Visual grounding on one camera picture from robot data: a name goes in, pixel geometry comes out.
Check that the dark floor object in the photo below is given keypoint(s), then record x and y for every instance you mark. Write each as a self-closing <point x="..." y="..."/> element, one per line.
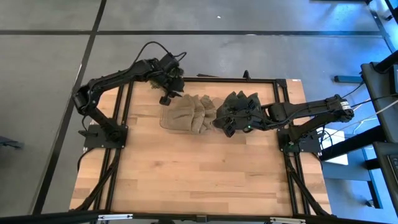
<point x="9" y="142"/>

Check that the dark desk with keyboard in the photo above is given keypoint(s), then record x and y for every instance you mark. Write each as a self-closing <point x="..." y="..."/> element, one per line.
<point x="385" y="186"/>

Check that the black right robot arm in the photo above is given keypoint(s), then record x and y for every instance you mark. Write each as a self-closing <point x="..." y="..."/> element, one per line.
<point x="311" y="109"/>

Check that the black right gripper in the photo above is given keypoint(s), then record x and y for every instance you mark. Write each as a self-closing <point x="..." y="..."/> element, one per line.
<point x="248" y="119"/>

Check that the dark grey desk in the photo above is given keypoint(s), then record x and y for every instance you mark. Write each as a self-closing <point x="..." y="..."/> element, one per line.
<point x="379" y="99"/>

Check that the black keyboard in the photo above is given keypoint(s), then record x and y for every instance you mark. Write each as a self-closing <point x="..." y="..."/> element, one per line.
<point x="393" y="164"/>

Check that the black table clamp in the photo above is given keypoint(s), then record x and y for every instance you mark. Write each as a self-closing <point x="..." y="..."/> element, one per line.
<point x="246" y="74"/>

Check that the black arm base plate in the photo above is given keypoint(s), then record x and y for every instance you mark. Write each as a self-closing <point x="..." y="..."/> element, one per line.
<point x="90" y="143"/>
<point x="311" y="146"/>

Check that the black diagonal beam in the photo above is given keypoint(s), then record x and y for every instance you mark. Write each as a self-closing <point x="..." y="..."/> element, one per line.
<point x="351" y="143"/>

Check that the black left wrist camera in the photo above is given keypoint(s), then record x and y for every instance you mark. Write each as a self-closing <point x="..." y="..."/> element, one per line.
<point x="169" y="62"/>

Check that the blue floor bar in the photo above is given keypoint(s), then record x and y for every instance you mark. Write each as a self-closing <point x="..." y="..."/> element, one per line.
<point x="348" y="79"/>

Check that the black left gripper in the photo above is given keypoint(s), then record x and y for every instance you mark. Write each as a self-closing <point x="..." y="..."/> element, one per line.
<point x="171" y="81"/>

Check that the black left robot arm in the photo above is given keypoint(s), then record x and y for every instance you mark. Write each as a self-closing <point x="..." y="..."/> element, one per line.
<point x="118" y="76"/>

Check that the black flat rod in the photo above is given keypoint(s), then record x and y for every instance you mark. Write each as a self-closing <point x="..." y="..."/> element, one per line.
<point x="206" y="75"/>

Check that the white flat board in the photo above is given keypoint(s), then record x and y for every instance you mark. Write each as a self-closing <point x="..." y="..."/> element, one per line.
<point x="337" y="155"/>

